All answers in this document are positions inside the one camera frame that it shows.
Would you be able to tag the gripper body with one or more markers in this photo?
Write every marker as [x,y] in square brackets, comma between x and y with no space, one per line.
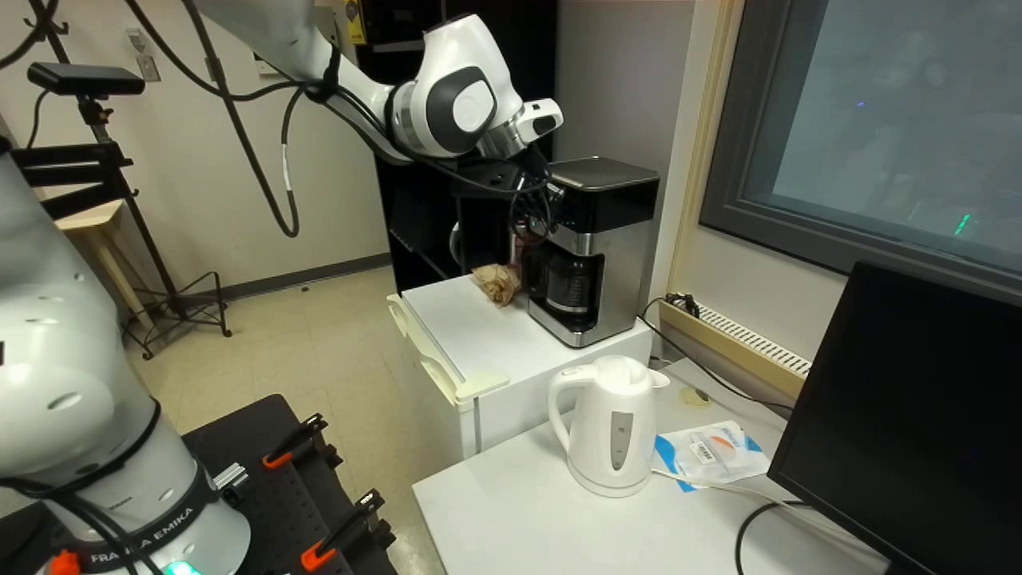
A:
[530,177]

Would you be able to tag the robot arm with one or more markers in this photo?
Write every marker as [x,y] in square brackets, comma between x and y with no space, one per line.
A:
[72,383]

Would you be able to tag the black and silver coffee maker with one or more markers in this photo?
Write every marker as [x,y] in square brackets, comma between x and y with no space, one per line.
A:
[615,239]

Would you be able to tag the glass coffee carafe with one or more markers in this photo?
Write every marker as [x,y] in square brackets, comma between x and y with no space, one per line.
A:
[568,283]

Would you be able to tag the crumpled brown paper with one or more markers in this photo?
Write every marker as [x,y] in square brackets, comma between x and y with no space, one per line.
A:
[498,283]

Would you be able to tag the black cabinet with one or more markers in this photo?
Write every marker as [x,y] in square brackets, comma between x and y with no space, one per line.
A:
[415,231]

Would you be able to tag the white mini fridge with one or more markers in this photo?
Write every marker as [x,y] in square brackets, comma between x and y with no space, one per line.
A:
[511,343]

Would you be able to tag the white mini fridge door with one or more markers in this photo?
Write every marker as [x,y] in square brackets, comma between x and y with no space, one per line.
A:
[431,383]

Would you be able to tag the yellow sign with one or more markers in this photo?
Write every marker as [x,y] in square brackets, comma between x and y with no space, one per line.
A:
[354,20]

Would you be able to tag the white electric kettle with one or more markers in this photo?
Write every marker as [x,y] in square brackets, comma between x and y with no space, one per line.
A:
[611,431]

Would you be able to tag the small clear plastic piece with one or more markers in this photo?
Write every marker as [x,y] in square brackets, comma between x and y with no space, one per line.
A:
[695,396]

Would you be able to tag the baseboard heater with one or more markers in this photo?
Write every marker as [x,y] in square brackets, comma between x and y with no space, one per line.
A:
[750,347]

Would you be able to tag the blue and white plastic packet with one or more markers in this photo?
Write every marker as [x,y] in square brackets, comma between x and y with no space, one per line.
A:
[711,454]

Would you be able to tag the white table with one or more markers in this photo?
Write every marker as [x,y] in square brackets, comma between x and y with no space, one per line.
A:
[543,527]

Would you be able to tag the window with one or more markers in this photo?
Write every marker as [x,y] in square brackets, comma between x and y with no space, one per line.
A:
[878,120]

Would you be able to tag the orange and black clamp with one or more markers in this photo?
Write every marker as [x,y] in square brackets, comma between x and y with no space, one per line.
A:
[343,533]
[289,447]

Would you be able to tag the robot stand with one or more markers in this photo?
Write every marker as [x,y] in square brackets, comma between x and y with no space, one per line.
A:
[271,511]

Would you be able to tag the wooden stool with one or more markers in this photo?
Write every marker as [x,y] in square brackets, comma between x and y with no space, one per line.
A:
[96,231]

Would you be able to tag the black monitor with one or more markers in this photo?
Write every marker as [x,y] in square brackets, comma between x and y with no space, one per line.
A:
[918,415]

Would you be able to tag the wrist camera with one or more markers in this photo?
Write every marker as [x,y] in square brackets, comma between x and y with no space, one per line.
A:
[487,176]

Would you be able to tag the wall socket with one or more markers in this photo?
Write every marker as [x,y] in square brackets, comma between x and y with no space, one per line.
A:
[144,56]
[266,65]

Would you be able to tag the camera on tripod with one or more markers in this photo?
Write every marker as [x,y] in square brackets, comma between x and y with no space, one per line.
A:
[86,78]

